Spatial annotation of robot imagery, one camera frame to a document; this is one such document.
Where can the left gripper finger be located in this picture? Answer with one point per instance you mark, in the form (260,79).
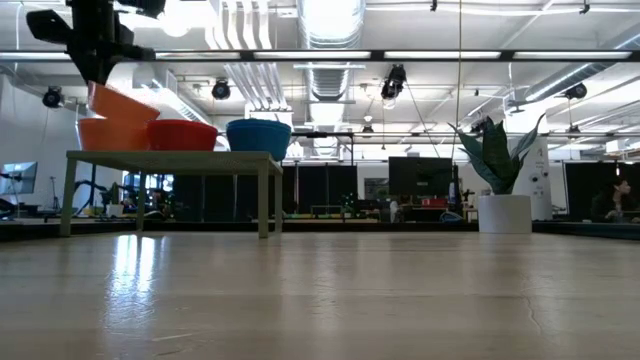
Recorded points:
(98,72)

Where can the orange plastic mini bowl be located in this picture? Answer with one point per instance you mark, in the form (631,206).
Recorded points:
(120,107)
(110,137)

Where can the red plastic mini bowl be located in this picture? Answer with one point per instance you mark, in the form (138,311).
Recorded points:
(182,136)

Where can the blue plastic mini bowl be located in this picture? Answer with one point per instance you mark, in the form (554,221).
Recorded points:
(258,142)

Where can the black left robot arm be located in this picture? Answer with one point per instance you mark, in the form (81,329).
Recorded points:
(47,27)

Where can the black ceiling spotlight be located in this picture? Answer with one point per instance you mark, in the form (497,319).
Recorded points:
(394,82)
(52,97)
(221,90)
(576,91)

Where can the green perforated metal rack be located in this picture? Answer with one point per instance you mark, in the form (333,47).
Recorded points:
(175,162)

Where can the thin black tripod stand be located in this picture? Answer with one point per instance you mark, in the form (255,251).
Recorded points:
(53,192)

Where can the computer monitor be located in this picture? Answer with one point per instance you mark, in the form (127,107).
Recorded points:
(19,177)

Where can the black display screen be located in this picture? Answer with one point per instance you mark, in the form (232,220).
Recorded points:
(420,176)

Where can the red box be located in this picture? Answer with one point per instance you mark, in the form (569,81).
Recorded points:
(434,202)

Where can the green plant in white pot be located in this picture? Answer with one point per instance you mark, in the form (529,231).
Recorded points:
(505,215)

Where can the white cylindrical machine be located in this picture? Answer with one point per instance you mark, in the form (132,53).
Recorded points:
(537,190)

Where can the person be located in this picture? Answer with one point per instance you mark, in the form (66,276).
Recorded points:
(612,202)

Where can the black overhead rail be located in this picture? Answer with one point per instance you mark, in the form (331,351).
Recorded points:
(240,55)

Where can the silver ventilation duct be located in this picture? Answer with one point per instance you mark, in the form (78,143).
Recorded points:
(330,30)

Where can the black aluminium table frame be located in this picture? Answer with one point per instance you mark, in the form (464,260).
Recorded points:
(350,226)

